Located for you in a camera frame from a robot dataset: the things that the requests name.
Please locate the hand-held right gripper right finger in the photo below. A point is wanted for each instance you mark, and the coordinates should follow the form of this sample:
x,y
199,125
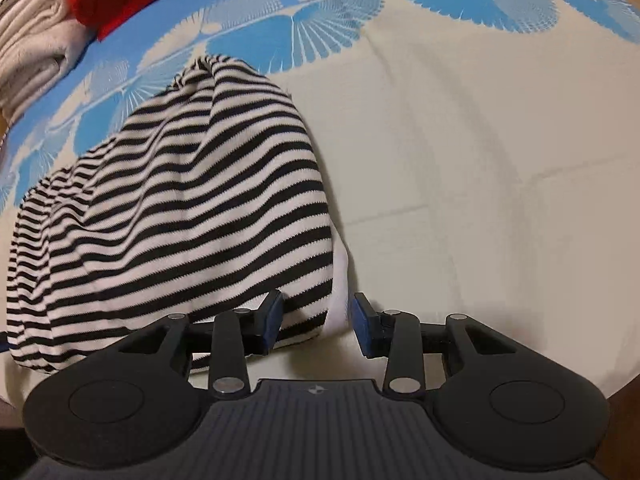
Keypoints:
x,y
364,325

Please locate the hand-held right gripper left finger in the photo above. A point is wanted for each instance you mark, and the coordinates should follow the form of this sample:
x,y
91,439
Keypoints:
x,y
272,320

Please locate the striped sweater with white vest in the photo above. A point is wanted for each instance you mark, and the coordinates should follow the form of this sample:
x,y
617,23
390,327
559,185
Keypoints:
x,y
175,185

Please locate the blue leaf print bedsheet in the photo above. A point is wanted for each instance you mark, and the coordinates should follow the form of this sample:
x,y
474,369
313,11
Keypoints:
x,y
475,160

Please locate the cream fleece blanket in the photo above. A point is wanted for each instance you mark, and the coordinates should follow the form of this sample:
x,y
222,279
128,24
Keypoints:
x,y
35,80
30,20

